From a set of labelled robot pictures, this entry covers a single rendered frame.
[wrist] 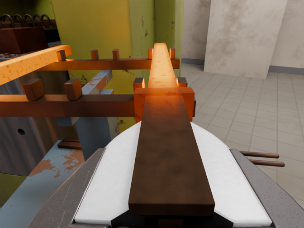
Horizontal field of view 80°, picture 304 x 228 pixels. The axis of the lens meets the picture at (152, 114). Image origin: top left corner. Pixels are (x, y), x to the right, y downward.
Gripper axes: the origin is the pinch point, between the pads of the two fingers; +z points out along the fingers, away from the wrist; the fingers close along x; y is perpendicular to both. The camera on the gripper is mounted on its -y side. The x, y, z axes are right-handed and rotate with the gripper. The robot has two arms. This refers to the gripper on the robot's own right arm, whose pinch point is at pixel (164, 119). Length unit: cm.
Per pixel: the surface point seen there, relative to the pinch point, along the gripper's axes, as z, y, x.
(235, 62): 325, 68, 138
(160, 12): 94, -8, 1
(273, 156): 25.5, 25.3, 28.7
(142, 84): 6.6, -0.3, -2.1
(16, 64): 16.9, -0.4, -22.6
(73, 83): 7.0, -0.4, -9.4
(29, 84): 6.9, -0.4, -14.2
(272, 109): 185, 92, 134
